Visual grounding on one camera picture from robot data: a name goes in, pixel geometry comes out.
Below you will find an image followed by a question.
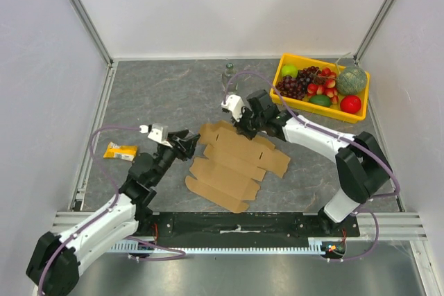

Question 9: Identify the green netted melon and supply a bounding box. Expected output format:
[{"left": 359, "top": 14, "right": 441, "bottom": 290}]
[{"left": 336, "top": 66, "right": 368, "bottom": 95}]

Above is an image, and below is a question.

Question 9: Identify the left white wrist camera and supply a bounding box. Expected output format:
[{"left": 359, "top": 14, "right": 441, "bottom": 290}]
[{"left": 139, "top": 123, "right": 171, "bottom": 146}]

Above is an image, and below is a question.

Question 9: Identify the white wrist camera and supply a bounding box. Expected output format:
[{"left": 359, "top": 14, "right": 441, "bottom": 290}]
[
  {"left": 139, "top": 123, "right": 171, "bottom": 146},
  {"left": 221, "top": 94, "right": 245, "bottom": 123}
]

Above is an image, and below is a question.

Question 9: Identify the green avocado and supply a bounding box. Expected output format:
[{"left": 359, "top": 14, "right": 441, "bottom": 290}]
[{"left": 309, "top": 94, "right": 332, "bottom": 107}]

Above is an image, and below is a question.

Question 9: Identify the white cable duct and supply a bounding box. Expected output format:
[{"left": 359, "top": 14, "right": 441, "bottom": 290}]
[{"left": 106, "top": 239, "right": 325, "bottom": 255}]

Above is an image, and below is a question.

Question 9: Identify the aluminium frame rail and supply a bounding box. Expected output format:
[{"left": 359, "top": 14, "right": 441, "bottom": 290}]
[{"left": 50, "top": 211, "right": 427, "bottom": 241}]

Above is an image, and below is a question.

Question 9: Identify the dark purple grape bunch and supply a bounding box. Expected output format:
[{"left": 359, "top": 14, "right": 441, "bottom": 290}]
[{"left": 276, "top": 67, "right": 310, "bottom": 101}]

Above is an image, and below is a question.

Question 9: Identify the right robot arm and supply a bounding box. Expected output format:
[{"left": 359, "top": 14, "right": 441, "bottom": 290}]
[{"left": 221, "top": 90, "right": 392, "bottom": 236}]

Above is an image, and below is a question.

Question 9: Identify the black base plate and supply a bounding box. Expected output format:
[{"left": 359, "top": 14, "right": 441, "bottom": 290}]
[{"left": 136, "top": 212, "right": 360, "bottom": 247}]

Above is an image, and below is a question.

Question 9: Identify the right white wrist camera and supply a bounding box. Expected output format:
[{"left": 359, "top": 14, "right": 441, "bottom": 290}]
[{"left": 221, "top": 94, "right": 245, "bottom": 123}]

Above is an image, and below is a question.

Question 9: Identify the clear glass bottle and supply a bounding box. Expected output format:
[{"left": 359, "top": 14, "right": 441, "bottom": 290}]
[{"left": 221, "top": 62, "right": 238, "bottom": 95}]

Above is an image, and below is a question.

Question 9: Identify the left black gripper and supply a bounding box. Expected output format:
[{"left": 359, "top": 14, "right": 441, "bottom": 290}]
[{"left": 151, "top": 129, "right": 200, "bottom": 186}]

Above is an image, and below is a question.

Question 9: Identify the brown cardboard box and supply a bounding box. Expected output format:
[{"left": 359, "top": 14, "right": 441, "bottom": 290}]
[{"left": 185, "top": 121, "right": 291, "bottom": 214}]

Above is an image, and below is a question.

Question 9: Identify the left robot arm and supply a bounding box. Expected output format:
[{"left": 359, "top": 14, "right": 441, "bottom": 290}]
[{"left": 26, "top": 124, "right": 200, "bottom": 295}]

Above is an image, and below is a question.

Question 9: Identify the yellow snack packet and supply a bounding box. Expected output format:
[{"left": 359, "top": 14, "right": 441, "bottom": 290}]
[{"left": 103, "top": 142, "right": 138, "bottom": 162}]

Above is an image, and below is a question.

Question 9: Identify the red apple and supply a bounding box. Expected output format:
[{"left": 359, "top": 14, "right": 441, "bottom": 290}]
[{"left": 340, "top": 95, "right": 362, "bottom": 114}]

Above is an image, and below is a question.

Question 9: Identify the green apple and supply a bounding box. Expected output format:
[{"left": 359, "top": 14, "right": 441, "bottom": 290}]
[{"left": 281, "top": 64, "right": 299, "bottom": 78}]

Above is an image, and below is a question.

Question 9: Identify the red cherry cluster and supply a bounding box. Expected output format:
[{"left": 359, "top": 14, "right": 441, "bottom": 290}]
[{"left": 307, "top": 67, "right": 339, "bottom": 107}]

